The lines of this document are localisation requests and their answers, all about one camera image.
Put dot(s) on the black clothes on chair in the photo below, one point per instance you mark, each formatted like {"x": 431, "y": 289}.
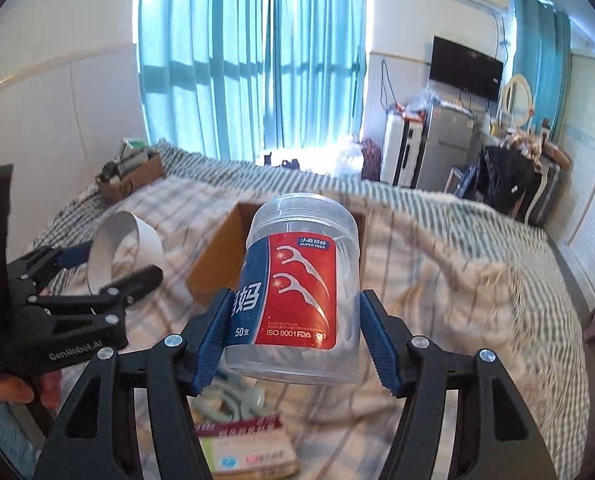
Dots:
{"x": 502, "y": 179}

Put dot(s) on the clear floss pick jar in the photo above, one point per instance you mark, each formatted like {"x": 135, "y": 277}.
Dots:
{"x": 295, "y": 316}

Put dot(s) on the silver mini fridge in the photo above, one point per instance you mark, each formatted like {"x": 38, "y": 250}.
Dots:
{"x": 447, "y": 142}

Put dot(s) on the oval white mirror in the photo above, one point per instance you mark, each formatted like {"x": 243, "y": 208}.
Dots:
{"x": 515, "y": 109}

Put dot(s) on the blue curtain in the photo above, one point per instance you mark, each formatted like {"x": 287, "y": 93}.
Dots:
{"x": 232, "y": 79}
{"x": 543, "y": 57}

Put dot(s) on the plaid blanket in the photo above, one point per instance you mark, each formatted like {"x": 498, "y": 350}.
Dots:
{"x": 461, "y": 303}

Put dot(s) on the white tape roll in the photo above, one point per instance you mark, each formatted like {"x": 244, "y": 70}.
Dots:
{"x": 122, "y": 245}

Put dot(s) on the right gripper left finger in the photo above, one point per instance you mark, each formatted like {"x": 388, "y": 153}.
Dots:
{"x": 124, "y": 404}

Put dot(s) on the white sliding wardrobe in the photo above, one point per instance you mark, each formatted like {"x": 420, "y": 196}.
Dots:
{"x": 572, "y": 223}

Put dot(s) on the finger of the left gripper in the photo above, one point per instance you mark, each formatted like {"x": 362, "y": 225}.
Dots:
{"x": 120, "y": 294}
{"x": 62, "y": 257}

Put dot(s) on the right blue curtain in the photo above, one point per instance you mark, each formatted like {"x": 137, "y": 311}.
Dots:
{"x": 543, "y": 57}

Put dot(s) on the white suitcase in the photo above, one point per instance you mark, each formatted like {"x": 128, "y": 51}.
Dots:
{"x": 401, "y": 148}

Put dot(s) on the black wall television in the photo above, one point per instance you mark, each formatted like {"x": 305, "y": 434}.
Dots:
{"x": 465, "y": 69}

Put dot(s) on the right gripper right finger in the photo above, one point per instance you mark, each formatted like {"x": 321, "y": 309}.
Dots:
{"x": 495, "y": 437}

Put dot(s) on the grey checked bed sheet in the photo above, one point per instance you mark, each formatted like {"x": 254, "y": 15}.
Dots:
{"x": 475, "y": 229}

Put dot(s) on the person's left hand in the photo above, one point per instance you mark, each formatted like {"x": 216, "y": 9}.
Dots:
{"x": 48, "y": 386}

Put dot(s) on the amoxicillin medicine box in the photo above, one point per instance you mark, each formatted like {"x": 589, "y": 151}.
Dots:
{"x": 255, "y": 448}

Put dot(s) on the small cardboard box with items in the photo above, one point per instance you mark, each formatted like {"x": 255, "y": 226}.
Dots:
{"x": 135, "y": 166}

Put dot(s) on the open cardboard box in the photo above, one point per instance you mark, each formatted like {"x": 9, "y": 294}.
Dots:
{"x": 222, "y": 254}

